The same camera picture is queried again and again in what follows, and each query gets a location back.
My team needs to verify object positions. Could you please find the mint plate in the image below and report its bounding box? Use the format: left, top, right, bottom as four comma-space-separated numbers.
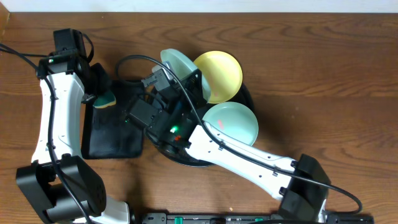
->
160, 49, 211, 102
203, 101, 259, 146

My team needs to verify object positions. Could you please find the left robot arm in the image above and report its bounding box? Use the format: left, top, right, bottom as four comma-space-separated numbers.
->
16, 55, 131, 223

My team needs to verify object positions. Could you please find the yellow plate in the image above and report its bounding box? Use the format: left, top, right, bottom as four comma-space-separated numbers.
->
193, 50, 243, 104

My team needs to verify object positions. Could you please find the round black tray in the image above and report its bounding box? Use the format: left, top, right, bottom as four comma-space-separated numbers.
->
145, 80, 256, 167

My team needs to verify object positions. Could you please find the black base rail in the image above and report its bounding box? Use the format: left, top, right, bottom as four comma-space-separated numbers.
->
141, 213, 375, 224

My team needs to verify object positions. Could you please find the green yellow sponge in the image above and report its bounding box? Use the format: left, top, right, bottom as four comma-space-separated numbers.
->
93, 90, 116, 109

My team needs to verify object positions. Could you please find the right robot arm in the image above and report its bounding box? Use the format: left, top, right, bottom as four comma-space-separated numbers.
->
129, 69, 330, 222

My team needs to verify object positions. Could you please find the rectangular black tray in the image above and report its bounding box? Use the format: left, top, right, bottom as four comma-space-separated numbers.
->
81, 80, 144, 159

